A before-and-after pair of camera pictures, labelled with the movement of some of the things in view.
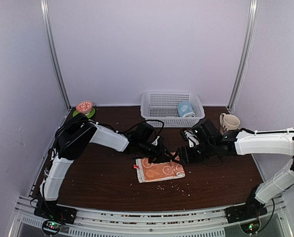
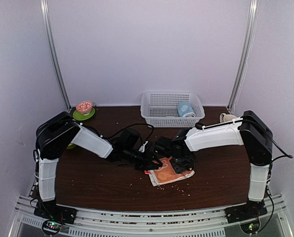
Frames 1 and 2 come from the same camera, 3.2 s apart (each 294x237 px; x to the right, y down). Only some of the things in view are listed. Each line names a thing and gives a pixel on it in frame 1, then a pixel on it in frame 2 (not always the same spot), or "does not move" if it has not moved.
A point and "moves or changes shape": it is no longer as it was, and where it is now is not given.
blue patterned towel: [186, 109] does not move
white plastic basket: [176, 109] does not move
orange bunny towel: [146, 171] moves or changes shape
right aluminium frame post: [253, 11] does not move
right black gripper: [186, 157] -> [178, 170]
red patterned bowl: [84, 107] does not move
